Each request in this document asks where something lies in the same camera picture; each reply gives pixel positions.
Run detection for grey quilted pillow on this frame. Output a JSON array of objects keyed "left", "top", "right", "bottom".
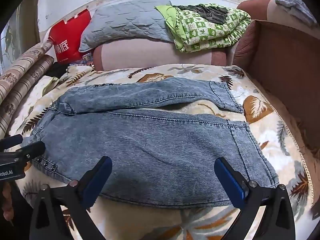
[{"left": 79, "top": 0, "right": 175, "bottom": 53}]

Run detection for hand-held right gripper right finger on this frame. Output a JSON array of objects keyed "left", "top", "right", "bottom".
[{"left": 214, "top": 157, "right": 297, "bottom": 240}]

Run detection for person's left hand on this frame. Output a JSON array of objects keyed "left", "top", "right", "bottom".
[{"left": 0, "top": 184, "right": 13, "bottom": 222}]

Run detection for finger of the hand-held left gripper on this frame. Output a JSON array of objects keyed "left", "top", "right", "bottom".
[
  {"left": 0, "top": 134, "right": 23, "bottom": 152},
  {"left": 0, "top": 141, "right": 46, "bottom": 165}
]

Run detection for blue denim pants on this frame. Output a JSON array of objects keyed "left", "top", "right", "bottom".
[{"left": 21, "top": 77, "right": 279, "bottom": 208}]

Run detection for green checked quilt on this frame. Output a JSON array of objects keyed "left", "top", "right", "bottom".
[{"left": 154, "top": 3, "right": 252, "bottom": 53}]

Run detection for colourful small packets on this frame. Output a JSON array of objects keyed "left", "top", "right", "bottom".
[{"left": 72, "top": 52, "right": 95, "bottom": 68}]

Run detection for striped floral rolled quilt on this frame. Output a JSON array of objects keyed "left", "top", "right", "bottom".
[
  {"left": 0, "top": 55, "right": 55, "bottom": 133},
  {"left": 0, "top": 40, "right": 54, "bottom": 100}
]

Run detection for leaf print blanket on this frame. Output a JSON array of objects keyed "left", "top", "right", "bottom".
[{"left": 9, "top": 64, "right": 315, "bottom": 240}]

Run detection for red shopping bag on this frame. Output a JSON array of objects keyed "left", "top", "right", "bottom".
[{"left": 49, "top": 9, "right": 92, "bottom": 63}]

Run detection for grey cloth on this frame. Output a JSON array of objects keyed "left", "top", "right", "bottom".
[{"left": 275, "top": 0, "right": 317, "bottom": 27}]

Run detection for dark green garment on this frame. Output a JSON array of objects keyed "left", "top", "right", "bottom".
[{"left": 179, "top": 3, "right": 228, "bottom": 25}]

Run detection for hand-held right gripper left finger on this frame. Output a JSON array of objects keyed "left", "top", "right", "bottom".
[{"left": 29, "top": 156, "right": 112, "bottom": 240}]

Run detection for black cloth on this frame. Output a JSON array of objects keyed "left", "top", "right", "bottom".
[{"left": 46, "top": 62, "right": 69, "bottom": 78}]

